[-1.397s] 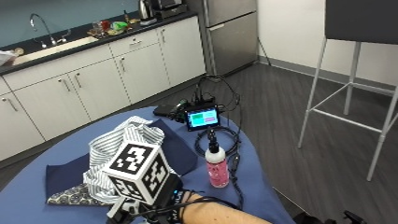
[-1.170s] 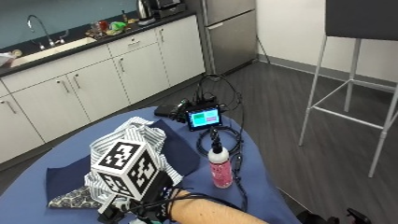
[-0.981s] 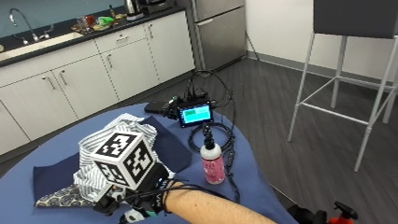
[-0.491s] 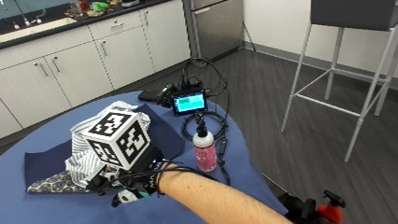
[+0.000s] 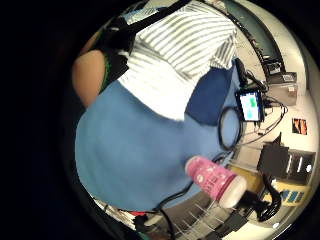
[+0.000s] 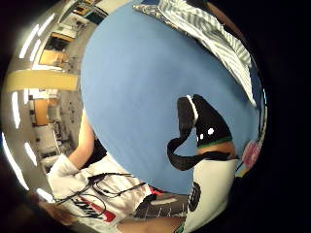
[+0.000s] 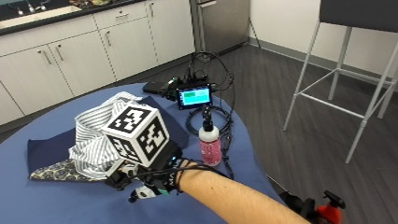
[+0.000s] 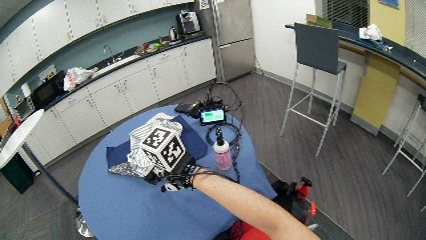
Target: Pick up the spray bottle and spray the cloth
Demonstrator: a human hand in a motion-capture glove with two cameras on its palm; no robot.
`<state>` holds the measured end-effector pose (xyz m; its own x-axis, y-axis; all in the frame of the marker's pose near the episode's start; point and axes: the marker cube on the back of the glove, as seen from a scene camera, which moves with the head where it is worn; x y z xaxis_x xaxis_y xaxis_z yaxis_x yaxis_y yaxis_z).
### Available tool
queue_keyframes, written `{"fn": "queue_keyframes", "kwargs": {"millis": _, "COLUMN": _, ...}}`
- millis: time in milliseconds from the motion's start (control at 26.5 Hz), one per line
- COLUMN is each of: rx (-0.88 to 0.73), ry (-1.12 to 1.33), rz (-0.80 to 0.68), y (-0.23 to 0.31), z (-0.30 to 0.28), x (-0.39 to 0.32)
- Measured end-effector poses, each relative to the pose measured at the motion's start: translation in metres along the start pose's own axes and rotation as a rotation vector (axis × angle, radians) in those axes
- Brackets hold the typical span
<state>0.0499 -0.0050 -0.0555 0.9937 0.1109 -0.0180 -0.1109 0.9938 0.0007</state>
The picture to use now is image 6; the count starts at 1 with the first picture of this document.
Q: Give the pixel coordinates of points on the patterned grey cloth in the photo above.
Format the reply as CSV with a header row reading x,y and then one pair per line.
x,y
155,13

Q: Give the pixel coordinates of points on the wooden cabinet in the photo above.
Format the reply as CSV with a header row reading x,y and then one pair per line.
x,y
51,58
41,111

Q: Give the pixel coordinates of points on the pink colourful object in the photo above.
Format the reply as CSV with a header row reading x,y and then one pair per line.
x,y
251,155

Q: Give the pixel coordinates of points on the striped grey white cloth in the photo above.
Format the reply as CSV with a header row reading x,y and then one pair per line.
x,y
220,42

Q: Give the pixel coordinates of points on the long ceiling light strip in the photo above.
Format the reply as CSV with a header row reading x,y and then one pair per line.
x,y
29,40
13,165

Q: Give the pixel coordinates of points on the person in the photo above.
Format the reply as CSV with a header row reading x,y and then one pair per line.
x,y
74,181

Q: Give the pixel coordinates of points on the yellow ceiling beam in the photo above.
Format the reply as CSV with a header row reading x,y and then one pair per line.
x,y
42,81

